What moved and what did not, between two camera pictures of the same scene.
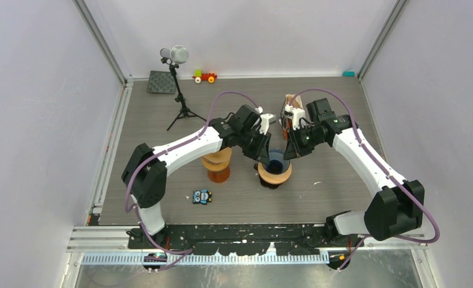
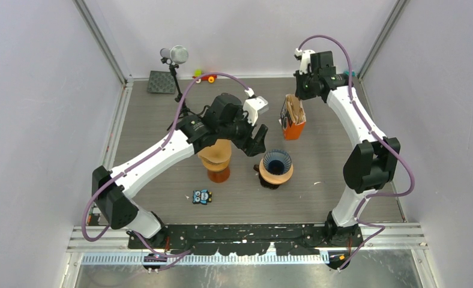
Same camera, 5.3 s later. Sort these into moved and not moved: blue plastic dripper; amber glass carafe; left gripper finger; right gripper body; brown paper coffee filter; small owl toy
Moved: right gripper body; left gripper finger
Not moved: brown paper coffee filter; small owl toy; amber glass carafe; blue plastic dripper
